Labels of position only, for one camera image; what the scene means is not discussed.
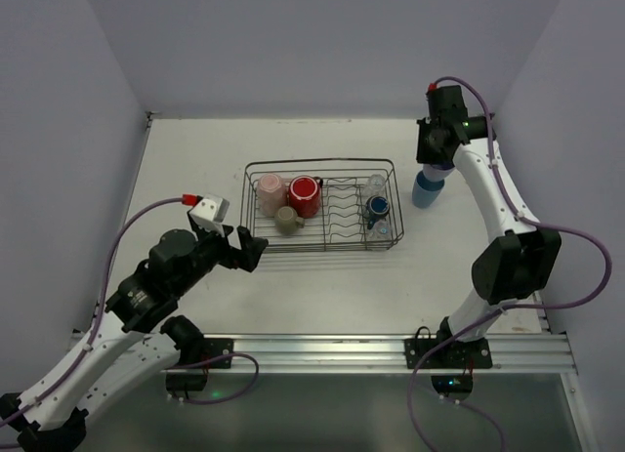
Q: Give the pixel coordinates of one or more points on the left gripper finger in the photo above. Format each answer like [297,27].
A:
[222,229]
[251,249]

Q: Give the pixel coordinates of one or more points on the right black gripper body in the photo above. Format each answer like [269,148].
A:
[435,159]

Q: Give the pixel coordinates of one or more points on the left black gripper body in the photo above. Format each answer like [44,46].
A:
[227,250]

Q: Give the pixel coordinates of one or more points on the small beige mug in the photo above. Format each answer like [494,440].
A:
[287,221]

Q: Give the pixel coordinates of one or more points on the lilac plastic tumbler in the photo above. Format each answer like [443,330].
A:
[429,183]

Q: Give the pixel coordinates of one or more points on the pink faceted mug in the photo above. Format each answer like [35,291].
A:
[272,194]

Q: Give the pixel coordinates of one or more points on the red ceramic mug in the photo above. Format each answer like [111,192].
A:
[304,195]

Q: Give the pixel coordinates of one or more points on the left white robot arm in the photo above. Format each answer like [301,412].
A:
[138,334]

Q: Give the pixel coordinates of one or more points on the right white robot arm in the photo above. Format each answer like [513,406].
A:
[519,257]

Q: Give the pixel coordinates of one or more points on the clear glass far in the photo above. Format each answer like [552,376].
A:
[375,186]

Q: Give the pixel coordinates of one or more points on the dark blue mug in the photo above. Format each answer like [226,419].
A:
[376,209]

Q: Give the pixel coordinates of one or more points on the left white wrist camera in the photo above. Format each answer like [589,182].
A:
[210,208]

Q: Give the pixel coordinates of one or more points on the grey wire dish rack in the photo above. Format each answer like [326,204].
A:
[339,225]

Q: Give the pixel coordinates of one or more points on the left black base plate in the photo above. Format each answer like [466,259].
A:
[215,352]

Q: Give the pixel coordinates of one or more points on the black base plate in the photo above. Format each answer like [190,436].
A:
[456,355]
[215,352]

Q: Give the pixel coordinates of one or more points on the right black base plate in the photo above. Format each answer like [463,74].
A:
[456,355]

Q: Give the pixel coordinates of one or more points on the aluminium mounting rail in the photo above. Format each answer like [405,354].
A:
[386,354]

